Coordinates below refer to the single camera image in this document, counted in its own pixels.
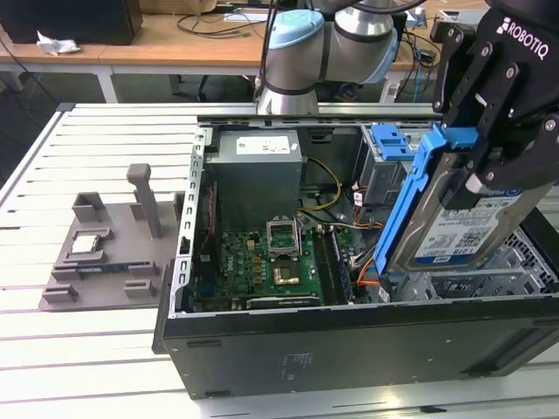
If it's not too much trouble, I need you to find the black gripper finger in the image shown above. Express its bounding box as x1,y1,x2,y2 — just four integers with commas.
431,24,494,128
440,60,559,210

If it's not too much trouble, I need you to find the hard disk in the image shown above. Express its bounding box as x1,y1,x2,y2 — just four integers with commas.
374,121,525,277

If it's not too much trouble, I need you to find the metal disk bay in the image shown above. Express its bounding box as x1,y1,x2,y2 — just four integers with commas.
392,270,547,302

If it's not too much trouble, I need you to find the blue plastic drive latch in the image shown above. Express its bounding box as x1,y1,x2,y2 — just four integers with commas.
370,125,416,161

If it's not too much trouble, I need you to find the grey metal drive cage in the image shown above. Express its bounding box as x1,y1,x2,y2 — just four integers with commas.
353,124,423,209

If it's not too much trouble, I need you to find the installed RAM stick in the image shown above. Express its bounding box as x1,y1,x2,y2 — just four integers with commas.
329,226,354,306

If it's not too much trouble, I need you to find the black RAM slot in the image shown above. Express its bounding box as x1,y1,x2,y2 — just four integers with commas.
312,229,335,306

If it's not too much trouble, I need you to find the metal socket cover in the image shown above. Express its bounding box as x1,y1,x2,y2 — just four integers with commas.
266,216,302,261

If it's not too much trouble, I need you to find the grey power supply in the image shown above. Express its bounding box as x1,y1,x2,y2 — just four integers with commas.
204,130,305,232

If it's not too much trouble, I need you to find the CPU socket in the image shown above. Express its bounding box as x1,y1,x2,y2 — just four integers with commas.
271,260,302,287

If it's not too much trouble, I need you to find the black PC case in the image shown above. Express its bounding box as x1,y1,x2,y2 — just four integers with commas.
151,112,559,401

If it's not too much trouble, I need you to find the black graphics card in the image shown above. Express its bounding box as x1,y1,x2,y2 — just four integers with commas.
231,294,320,312

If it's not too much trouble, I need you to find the green motherboard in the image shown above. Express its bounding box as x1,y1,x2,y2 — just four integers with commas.
191,226,355,312

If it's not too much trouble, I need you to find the grey parts rack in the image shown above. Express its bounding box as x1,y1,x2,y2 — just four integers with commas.
38,163,187,313

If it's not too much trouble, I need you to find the black computer tower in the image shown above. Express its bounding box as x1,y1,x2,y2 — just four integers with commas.
0,0,144,46

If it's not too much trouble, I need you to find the crumpled white paper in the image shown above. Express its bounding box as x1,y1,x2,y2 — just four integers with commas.
36,30,82,57

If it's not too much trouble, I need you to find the dark blue RAM stick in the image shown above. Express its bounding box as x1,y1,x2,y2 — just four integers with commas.
76,264,130,274

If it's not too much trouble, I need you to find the silver CPU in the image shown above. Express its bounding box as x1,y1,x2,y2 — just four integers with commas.
71,235,100,255

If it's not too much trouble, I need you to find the wooden desk white frame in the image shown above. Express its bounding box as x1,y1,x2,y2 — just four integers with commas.
388,25,442,101
0,10,272,104

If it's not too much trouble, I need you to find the yellow wire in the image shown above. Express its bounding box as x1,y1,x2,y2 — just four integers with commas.
305,157,344,215

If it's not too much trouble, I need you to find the orange wire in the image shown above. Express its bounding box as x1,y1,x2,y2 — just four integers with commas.
355,257,388,287

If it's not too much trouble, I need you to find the black cable coil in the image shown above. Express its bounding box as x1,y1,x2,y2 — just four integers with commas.
176,12,263,40

